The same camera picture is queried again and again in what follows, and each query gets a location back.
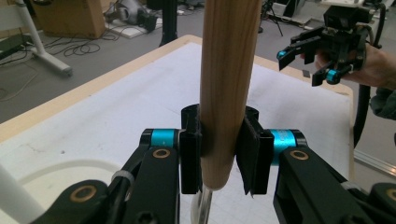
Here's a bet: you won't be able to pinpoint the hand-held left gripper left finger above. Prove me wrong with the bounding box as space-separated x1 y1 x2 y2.
139 104 204 195

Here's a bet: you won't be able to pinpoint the cardboard box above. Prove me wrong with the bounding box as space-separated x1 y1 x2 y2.
31 0 106 40

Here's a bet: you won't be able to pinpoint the white foam board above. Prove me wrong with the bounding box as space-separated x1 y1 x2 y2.
106 18 163 40

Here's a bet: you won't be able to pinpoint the metal egg separator wooden handle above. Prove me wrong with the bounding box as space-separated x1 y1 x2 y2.
190 0 263 224

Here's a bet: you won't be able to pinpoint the aluminium rail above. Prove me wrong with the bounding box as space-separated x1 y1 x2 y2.
353 148 396 171

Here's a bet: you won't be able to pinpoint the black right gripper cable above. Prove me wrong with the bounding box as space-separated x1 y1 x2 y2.
353 3 387 148

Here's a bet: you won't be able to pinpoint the loose black floor cables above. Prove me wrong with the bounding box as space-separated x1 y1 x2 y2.
43 29 138 59

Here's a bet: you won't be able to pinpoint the white metal stand frame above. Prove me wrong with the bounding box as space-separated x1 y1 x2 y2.
0 0 74 77

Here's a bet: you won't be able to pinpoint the black tripod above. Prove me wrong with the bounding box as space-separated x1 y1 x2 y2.
261 0 284 36

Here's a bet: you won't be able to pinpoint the black metal frame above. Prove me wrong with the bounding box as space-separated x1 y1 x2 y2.
146 0 181 48

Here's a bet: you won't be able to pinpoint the white grid mat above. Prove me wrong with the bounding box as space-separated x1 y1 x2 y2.
0 41 354 224

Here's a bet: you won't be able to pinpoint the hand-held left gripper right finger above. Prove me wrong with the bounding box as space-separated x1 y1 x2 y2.
234 105 307 197

